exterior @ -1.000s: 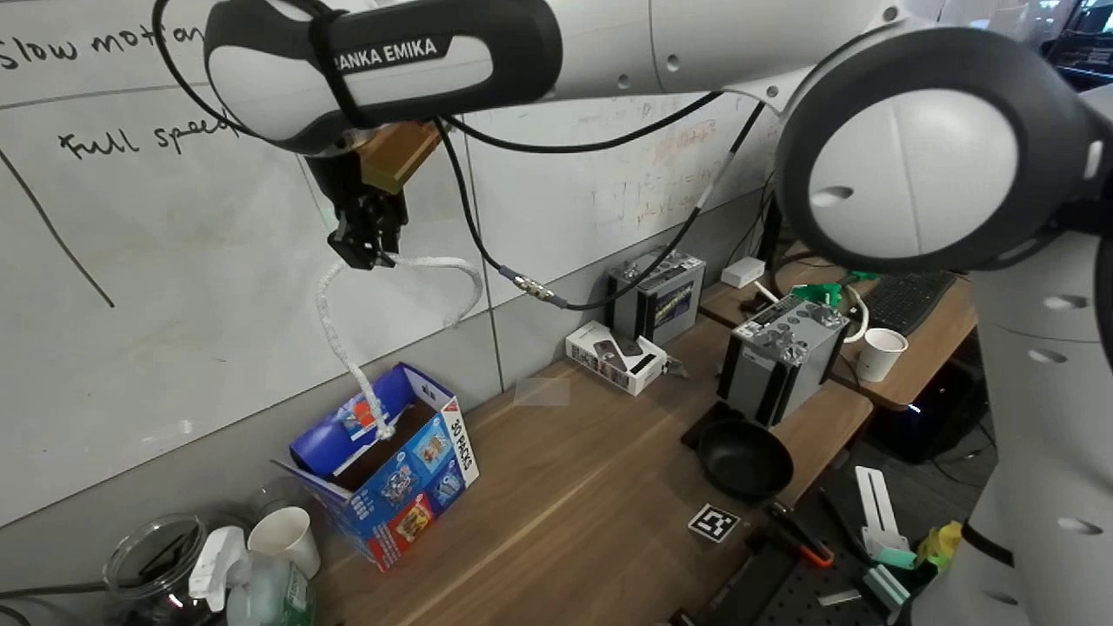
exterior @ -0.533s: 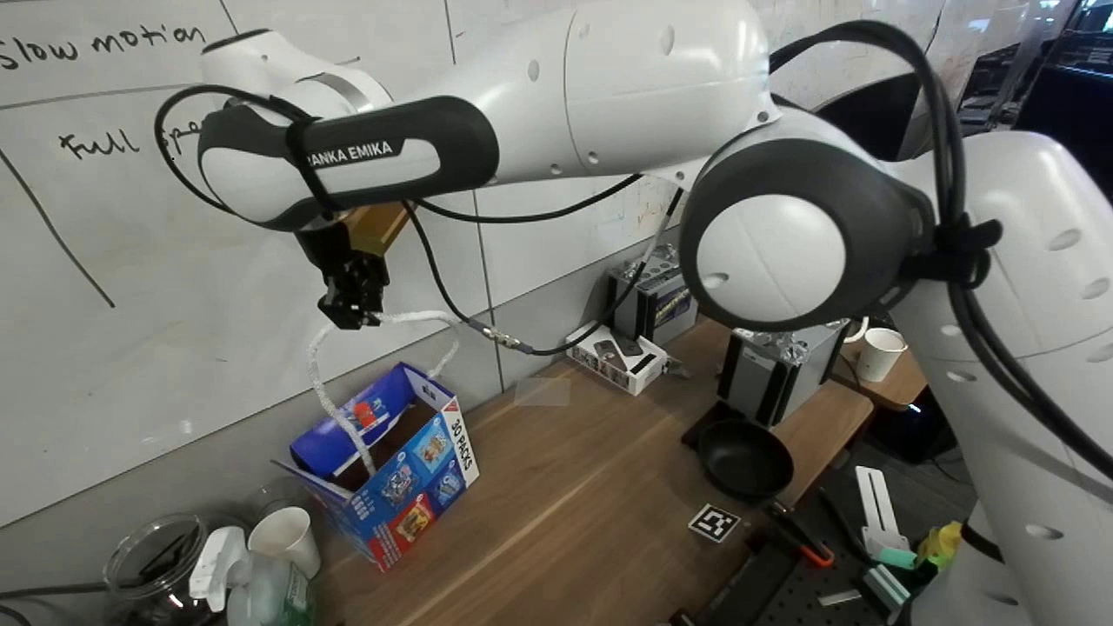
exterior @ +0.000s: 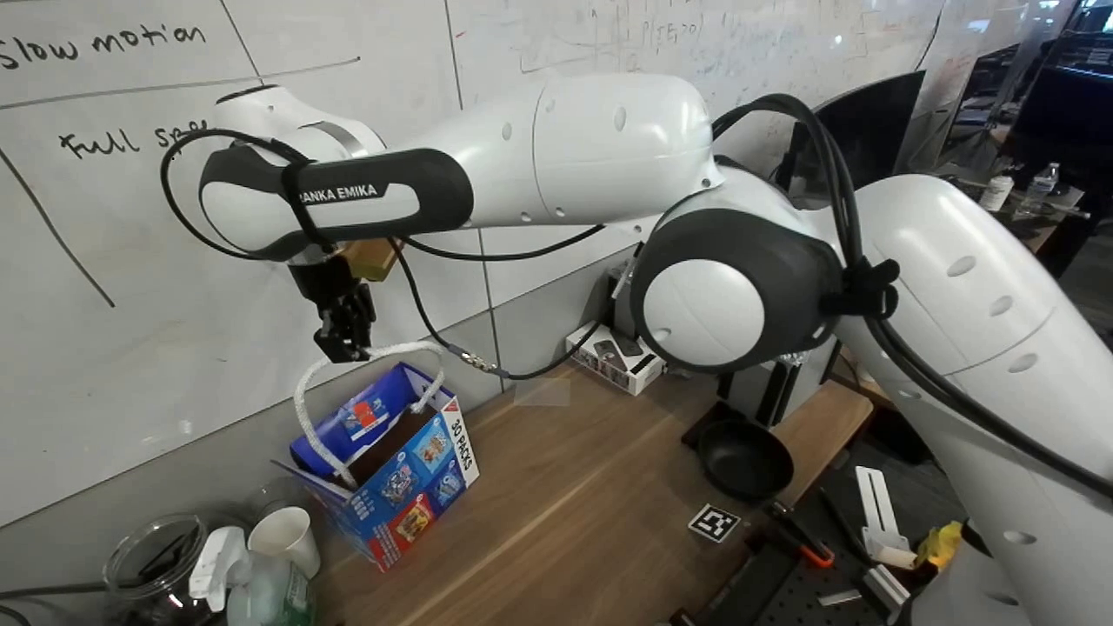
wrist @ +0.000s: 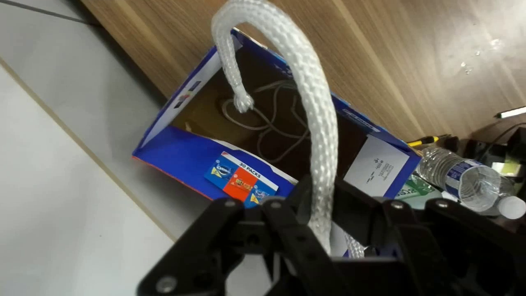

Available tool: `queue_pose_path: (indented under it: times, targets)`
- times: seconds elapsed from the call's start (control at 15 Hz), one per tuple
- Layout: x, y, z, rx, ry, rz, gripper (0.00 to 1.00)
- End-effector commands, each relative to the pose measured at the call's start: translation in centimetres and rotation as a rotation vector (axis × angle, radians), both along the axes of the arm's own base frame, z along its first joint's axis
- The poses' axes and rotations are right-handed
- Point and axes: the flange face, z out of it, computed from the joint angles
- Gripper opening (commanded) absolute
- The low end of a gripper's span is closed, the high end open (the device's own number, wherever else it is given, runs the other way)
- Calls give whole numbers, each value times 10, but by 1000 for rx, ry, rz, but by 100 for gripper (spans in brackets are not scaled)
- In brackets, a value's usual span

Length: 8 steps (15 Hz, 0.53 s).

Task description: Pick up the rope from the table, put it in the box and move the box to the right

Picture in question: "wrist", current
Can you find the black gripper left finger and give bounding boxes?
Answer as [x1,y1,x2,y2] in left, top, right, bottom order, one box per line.
[136,175,332,296]

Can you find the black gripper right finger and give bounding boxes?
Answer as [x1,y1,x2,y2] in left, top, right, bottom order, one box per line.
[330,182,526,296]

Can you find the blue 30 packs carton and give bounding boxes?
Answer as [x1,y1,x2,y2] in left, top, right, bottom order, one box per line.
[131,29,422,259]

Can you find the white braided rope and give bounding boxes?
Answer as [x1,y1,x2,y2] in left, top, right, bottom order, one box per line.
[210,0,366,259]

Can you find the clear plastic water bottle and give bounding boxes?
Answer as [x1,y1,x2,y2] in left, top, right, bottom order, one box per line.
[417,142,504,213]

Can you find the yellow black pen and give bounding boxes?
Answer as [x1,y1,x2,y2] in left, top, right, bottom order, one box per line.
[406,134,440,149]

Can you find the black electronic equipment pile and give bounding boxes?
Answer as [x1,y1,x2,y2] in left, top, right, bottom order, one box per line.
[458,118,526,182]

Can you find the white marker pen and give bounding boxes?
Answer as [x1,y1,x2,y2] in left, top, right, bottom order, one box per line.
[493,104,526,119]

